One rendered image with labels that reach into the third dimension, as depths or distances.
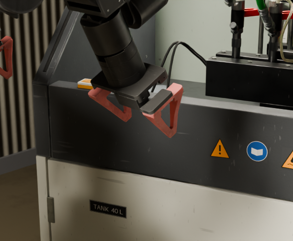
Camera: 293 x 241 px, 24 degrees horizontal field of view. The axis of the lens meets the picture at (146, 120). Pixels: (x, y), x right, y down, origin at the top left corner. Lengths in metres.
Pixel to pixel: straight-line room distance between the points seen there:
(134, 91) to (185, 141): 0.38
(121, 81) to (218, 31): 0.88
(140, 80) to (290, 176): 0.42
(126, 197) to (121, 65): 0.52
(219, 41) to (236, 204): 0.61
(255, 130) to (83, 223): 0.45
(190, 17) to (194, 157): 0.60
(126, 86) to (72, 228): 0.61
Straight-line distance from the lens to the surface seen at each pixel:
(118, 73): 0.95
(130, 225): 1.44
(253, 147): 1.27
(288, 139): 1.25
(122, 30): 0.93
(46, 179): 1.50
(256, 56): 1.52
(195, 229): 1.38
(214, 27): 1.82
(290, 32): 1.63
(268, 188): 1.29
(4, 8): 0.79
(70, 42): 1.48
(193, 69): 1.86
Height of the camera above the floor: 1.34
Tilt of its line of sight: 19 degrees down
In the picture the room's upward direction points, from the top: straight up
